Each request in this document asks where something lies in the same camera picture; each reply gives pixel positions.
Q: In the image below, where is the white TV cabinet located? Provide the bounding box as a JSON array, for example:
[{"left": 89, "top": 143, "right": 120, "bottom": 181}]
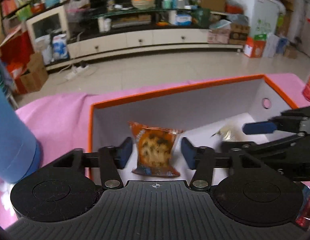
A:
[{"left": 44, "top": 7, "right": 245, "bottom": 71}]

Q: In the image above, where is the red dates snack bag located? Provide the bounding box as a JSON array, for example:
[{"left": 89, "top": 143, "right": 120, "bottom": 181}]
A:
[{"left": 296, "top": 185, "right": 310, "bottom": 229}]

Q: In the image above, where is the white refrigerator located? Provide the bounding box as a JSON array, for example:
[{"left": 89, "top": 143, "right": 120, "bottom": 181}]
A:
[{"left": 233, "top": 0, "right": 281, "bottom": 41}]

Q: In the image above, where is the bowl of oranges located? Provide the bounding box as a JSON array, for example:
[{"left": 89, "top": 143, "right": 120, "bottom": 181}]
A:
[{"left": 131, "top": 0, "right": 155, "bottom": 10}]

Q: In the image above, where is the pink floral tablecloth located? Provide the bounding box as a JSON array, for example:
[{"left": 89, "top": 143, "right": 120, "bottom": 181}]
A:
[{"left": 0, "top": 73, "right": 310, "bottom": 229}]

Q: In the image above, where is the bookshelf with books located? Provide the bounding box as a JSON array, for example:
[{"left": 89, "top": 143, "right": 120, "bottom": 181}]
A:
[{"left": 0, "top": 0, "right": 44, "bottom": 34}]

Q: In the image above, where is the orange storage box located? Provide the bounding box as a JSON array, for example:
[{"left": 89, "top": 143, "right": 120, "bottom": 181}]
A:
[{"left": 87, "top": 74, "right": 300, "bottom": 181}]

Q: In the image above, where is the blue thermos jug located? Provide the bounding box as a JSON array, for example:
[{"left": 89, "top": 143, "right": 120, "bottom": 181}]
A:
[{"left": 0, "top": 88, "right": 41, "bottom": 183}]

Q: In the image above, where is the orange cookie packet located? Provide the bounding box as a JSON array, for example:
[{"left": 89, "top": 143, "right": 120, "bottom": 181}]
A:
[{"left": 129, "top": 121, "right": 184, "bottom": 178}]

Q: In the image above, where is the white small cabinet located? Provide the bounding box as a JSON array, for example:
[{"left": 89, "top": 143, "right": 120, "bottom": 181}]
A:
[{"left": 26, "top": 4, "right": 70, "bottom": 51}]

